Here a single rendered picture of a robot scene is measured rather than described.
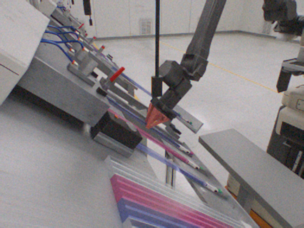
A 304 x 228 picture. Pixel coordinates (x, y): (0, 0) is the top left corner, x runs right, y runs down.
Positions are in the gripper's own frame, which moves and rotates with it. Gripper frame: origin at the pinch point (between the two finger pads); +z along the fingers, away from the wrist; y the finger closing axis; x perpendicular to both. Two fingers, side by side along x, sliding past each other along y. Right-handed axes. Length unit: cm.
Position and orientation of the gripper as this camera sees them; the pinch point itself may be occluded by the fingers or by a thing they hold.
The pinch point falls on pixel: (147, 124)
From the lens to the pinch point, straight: 74.7
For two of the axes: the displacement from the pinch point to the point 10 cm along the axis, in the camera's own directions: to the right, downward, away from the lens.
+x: 6.8, 4.9, 5.5
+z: -6.5, 7.5, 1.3
